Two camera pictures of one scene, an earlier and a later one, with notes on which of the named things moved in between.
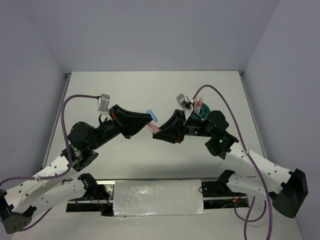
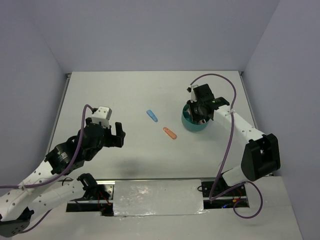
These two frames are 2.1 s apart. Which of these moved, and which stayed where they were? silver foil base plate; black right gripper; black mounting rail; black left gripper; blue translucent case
Moved: black left gripper; black right gripper
Stayed: black mounting rail; silver foil base plate; blue translucent case
